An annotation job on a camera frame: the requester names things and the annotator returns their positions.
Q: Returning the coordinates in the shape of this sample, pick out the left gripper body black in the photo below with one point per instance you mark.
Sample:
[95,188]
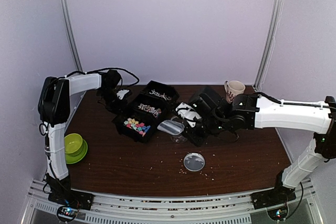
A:
[112,103]

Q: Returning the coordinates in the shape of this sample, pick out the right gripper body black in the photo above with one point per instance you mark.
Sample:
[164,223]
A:
[213,125]

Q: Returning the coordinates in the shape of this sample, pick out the clear plastic jar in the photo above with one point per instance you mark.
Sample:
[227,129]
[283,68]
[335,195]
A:
[179,139]

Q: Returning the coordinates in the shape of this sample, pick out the black three-compartment candy tray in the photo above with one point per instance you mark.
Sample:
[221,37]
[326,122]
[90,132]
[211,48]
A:
[140,118]

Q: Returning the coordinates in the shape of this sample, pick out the metal scoop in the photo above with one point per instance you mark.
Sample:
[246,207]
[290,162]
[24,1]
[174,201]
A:
[170,127]

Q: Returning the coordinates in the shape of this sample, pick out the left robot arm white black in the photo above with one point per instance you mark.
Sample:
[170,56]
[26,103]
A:
[54,108]

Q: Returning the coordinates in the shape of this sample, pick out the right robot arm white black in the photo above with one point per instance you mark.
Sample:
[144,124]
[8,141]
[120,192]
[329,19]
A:
[261,111]

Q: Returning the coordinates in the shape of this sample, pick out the ceramic mug coral pattern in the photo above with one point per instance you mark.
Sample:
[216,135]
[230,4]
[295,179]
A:
[232,89]

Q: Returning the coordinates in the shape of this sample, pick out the round metal jar lid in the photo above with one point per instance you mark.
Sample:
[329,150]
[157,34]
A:
[194,162]

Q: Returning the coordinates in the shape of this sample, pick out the green bowl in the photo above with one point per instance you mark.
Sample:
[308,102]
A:
[73,144]

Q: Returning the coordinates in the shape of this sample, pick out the green plate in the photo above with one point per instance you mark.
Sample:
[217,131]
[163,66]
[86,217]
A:
[74,158]

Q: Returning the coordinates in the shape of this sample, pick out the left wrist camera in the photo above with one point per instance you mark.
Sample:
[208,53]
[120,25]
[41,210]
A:
[123,94]

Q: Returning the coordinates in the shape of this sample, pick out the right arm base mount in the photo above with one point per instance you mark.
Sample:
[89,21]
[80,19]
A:
[271,197]

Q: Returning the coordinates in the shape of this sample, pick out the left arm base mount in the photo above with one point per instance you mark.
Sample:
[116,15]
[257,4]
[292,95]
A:
[72,198]

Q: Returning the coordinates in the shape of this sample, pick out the left aluminium frame post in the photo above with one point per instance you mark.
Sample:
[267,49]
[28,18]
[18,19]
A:
[70,35]

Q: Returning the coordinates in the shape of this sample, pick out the aluminium frame post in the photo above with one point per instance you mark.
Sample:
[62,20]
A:
[269,44]
[70,35]

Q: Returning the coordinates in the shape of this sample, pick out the right aluminium frame post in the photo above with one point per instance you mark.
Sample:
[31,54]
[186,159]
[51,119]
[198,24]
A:
[269,44]

